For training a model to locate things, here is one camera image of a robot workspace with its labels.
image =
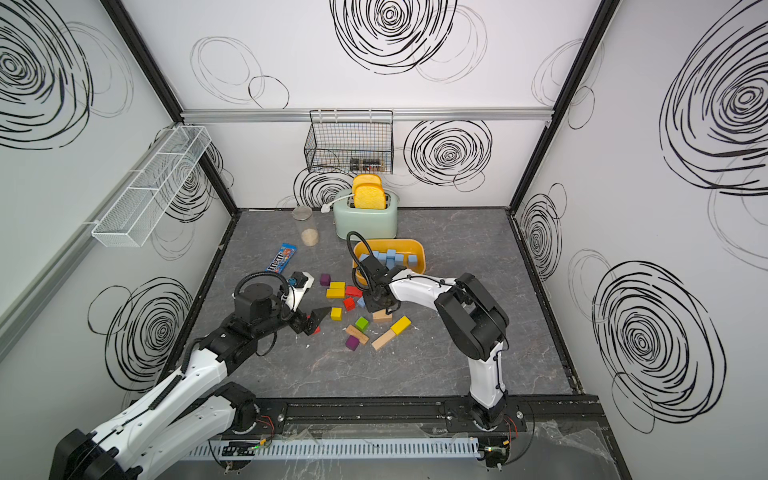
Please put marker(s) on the natural wood block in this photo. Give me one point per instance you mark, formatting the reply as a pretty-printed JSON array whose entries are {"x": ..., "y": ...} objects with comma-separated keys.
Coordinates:
[{"x": 382, "y": 316}]

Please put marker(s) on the mint green toaster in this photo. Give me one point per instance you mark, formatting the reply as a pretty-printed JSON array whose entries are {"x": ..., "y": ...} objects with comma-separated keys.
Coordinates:
[{"x": 370, "y": 223}]

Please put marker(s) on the black wire wall basket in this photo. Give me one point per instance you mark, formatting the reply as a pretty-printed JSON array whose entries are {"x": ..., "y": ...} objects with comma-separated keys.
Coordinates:
[{"x": 350, "y": 141}]

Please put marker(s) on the yellow toast slice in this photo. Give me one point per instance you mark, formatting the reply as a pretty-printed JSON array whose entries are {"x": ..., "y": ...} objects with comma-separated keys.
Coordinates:
[
  {"x": 370, "y": 197},
  {"x": 366, "y": 179}
]

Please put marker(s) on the long yellow block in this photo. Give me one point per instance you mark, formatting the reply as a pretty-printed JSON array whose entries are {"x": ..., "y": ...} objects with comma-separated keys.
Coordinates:
[{"x": 401, "y": 325}]

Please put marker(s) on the long red block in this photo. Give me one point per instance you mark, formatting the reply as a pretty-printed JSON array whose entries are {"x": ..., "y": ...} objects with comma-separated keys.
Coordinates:
[{"x": 353, "y": 292}]

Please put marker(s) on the yellow toast slice front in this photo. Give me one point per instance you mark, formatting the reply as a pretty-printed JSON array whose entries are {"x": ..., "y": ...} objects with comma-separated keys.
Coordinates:
[{"x": 370, "y": 197}]

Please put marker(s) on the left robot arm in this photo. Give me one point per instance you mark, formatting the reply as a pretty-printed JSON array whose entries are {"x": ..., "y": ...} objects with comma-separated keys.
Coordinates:
[{"x": 196, "y": 401}]

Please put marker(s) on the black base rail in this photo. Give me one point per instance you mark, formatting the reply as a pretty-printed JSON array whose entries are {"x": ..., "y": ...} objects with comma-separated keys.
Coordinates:
[{"x": 454, "y": 414}]

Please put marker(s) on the yellow toast slice back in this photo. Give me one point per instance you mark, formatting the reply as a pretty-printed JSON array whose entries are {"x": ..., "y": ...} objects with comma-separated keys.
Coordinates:
[{"x": 366, "y": 179}]

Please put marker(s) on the purple cube bottom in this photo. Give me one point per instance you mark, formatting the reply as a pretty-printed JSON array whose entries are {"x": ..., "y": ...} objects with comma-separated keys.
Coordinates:
[{"x": 352, "y": 343}]

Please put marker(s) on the yellow bar block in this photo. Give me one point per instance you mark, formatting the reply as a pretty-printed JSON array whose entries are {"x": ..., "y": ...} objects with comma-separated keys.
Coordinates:
[{"x": 334, "y": 293}]

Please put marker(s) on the long natural wood plank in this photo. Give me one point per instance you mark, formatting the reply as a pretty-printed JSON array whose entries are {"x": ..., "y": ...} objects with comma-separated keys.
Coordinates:
[{"x": 384, "y": 339}]

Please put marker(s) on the red cube centre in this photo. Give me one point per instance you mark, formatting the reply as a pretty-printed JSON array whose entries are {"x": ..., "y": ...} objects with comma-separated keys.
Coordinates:
[{"x": 348, "y": 303}]

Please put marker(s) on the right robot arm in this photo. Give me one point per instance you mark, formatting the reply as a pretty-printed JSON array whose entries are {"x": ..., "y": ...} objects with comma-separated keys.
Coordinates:
[{"x": 473, "y": 318}]

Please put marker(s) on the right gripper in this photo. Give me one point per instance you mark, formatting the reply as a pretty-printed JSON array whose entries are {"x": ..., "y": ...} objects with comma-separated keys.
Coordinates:
[{"x": 370, "y": 306}]

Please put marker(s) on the yellow plastic tub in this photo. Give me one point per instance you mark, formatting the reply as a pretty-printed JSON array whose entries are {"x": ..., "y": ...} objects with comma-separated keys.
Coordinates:
[{"x": 401, "y": 246}]

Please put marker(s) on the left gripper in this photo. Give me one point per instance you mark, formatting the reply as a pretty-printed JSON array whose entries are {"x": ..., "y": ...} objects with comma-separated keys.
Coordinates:
[{"x": 312, "y": 321}]

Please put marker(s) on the white slotted cable duct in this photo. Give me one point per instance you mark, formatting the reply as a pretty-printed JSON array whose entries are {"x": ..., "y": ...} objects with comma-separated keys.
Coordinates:
[{"x": 338, "y": 449}]

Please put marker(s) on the blue candy bag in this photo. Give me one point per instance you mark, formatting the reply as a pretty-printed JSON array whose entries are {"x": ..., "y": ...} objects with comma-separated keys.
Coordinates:
[{"x": 282, "y": 258}]

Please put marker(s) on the thin wood plank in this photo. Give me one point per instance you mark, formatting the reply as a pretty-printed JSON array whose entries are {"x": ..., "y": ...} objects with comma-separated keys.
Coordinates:
[{"x": 353, "y": 331}]

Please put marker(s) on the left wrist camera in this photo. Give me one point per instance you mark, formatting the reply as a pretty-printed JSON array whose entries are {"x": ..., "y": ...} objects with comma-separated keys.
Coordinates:
[{"x": 299, "y": 283}]

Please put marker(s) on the white wire wall shelf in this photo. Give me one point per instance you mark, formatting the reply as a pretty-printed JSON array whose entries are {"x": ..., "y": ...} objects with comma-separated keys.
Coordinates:
[{"x": 170, "y": 184}]

